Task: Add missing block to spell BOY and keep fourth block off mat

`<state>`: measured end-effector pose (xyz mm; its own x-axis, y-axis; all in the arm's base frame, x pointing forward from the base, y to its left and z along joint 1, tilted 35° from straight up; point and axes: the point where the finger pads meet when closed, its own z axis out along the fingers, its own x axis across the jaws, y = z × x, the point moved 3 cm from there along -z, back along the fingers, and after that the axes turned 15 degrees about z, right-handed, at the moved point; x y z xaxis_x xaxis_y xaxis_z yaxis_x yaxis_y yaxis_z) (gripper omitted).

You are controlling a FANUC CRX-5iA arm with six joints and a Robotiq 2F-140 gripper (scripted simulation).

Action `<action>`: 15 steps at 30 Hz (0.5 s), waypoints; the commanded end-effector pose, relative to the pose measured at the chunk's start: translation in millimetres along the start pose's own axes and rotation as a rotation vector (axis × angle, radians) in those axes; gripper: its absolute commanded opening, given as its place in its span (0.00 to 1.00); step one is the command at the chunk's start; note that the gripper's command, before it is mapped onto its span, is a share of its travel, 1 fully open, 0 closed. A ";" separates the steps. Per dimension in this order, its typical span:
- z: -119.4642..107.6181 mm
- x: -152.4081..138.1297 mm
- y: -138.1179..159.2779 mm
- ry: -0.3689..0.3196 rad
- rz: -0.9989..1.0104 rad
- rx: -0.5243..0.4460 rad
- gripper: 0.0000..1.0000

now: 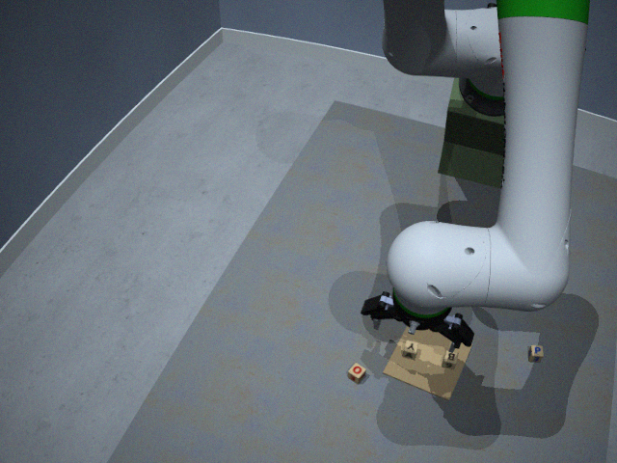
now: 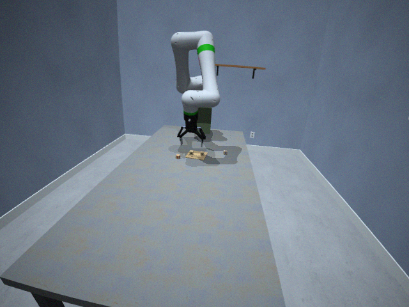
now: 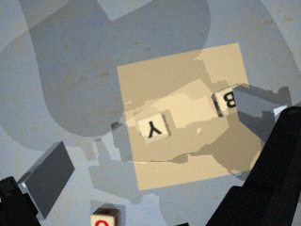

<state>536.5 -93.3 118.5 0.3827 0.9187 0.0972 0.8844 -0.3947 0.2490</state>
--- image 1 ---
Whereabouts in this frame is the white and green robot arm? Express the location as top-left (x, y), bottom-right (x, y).
top-left (382, 0), bottom-right (590, 335)

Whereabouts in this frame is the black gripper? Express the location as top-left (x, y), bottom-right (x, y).
top-left (361, 291), bottom-right (474, 353)

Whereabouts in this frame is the tan square mat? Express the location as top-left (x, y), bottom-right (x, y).
top-left (383, 326), bottom-right (471, 401)

